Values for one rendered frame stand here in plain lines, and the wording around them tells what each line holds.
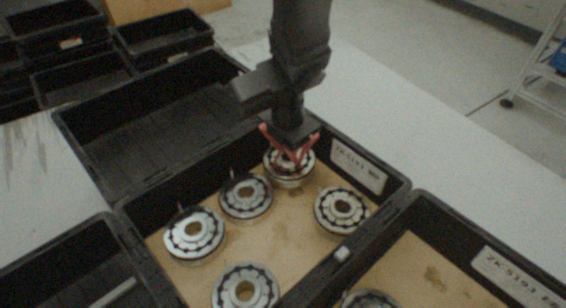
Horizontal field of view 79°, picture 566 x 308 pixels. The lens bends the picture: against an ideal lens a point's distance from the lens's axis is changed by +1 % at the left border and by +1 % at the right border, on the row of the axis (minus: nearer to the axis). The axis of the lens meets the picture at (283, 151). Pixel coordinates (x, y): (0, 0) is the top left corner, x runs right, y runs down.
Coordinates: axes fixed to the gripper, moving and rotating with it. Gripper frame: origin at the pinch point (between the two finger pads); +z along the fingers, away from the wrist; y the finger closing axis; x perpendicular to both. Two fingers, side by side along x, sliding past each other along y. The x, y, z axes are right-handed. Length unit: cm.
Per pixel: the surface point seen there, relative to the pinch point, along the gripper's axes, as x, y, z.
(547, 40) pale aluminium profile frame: 182, -2, 50
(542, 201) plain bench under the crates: 46, 38, 21
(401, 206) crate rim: 3.6, 22.6, -3.4
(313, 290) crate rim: -16.0, 22.8, -4.1
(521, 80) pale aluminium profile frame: 182, -3, 76
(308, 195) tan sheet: -1.0, 6.4, 6.1
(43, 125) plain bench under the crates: -35, -69, 17
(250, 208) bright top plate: -12.2, 3.1, 2.8
